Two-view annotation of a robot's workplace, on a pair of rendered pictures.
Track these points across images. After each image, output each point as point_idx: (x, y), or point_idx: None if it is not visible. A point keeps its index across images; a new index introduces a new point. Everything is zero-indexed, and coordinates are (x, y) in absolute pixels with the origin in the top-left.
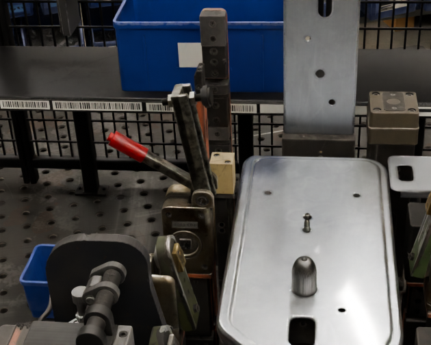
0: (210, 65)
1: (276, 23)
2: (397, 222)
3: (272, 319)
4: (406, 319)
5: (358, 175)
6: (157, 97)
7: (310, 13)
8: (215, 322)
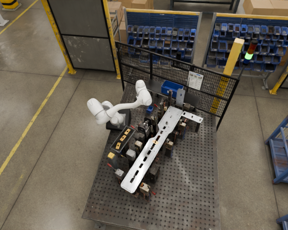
0: (169, 95)
1: None
2: None
3: (162, 125)
4: None
5: (179, 112)
6: (164, 94)
7: (179, 95)
8: None
